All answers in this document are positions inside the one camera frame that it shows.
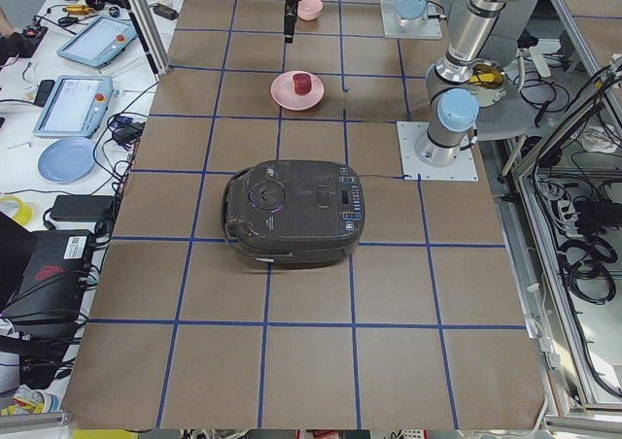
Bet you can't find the pink plate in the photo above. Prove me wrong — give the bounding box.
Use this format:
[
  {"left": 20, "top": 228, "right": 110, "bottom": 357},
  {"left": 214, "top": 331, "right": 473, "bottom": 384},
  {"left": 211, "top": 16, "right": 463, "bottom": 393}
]
[{"left": 270, "top": 70, "right": 325, "bottom": 112}]

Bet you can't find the teach pendant tablet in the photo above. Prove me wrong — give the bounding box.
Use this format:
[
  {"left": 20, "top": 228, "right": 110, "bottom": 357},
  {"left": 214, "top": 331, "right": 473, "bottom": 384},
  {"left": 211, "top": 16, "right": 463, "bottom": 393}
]
[
  {"left": 56, "top": 17, "right": 137, "bottom": 68},
  {"left": 33, "top": 75, "right": 113, "bottom": 138}
]

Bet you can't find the upper teach pendant tablet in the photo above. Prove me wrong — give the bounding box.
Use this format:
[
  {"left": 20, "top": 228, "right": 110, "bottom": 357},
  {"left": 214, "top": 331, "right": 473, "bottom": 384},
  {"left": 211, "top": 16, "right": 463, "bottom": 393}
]
[{"left": 56, "top": 17, "right": 137, "bottom": 68}]

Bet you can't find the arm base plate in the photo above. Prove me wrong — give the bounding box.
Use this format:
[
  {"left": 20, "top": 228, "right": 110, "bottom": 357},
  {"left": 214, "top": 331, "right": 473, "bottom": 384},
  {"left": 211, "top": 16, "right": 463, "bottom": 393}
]
[
  {"left": 397, "top": 121, "right": 478, "bottom": 182},
  {"left": 380, "top": 0, "right": 442, "bottom": 40}
]

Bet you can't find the blue plate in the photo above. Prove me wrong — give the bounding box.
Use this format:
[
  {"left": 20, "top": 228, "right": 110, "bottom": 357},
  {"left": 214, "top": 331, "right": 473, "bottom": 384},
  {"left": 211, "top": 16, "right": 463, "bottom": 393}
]
[{"left": 38, "top": 137, "right": 95, "bottom": 184}]

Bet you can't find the dark grey rice cooker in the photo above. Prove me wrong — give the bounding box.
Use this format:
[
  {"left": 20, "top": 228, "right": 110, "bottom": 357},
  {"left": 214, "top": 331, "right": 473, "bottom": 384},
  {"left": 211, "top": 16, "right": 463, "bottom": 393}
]
[{"left": 221, "top": 159, "right": 365, "bottom": 265}]

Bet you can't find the black smartphone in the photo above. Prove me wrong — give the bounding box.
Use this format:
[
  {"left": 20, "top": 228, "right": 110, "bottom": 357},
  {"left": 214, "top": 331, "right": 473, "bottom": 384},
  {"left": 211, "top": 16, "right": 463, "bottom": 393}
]
[{"left": 33, "top": 80, "right": 55, "bottom": 107}]

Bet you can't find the pink bowl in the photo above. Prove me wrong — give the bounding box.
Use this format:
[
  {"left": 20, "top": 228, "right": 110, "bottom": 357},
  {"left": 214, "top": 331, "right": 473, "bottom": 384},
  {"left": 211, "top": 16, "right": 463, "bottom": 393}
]
[{"left": 297, "top": 0, "right": 324, "bottom": 21}]

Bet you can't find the red apple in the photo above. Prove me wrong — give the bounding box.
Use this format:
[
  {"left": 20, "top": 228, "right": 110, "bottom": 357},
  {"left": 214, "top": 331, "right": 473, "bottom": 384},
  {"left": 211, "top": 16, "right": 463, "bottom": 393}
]
[{"left": 293, "top": 72, "right": 313, "bottom": 95}]

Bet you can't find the aluminium frame post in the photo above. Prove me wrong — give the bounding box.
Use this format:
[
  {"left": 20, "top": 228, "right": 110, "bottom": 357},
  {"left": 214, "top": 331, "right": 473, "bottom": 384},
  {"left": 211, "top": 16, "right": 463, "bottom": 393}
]
[{"left": 121, "top": 0, "right": 170, "bottom": 76}]

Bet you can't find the lower teach pendant tablet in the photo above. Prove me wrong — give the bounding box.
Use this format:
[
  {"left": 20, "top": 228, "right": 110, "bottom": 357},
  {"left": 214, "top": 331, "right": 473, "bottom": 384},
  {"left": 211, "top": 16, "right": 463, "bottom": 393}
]
[{"left": 33, "top": 75, "right": 113, "bottom": 138}]

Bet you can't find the black power adapter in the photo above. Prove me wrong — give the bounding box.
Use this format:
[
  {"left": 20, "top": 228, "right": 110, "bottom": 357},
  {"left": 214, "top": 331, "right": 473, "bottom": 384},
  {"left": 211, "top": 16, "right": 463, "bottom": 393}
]
[{"left": 50, "top": 195, "right": 113, "bottom": 222}]

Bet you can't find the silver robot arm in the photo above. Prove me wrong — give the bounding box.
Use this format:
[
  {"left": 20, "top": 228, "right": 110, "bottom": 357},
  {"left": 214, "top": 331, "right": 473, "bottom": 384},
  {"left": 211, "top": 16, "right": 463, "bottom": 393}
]
[
  {"left": 415, "top": 0, "right": 519, "bottom": 168},
  {"left": 395, "top": 0, "right": 429, "bottom": 28}
]

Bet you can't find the yellow tape roll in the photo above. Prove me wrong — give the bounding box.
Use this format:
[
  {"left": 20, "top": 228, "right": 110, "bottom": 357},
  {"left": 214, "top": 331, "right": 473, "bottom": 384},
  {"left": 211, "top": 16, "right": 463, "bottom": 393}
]
[{"left": 0, "top": 195, "right": 33, "bottom": 226}]

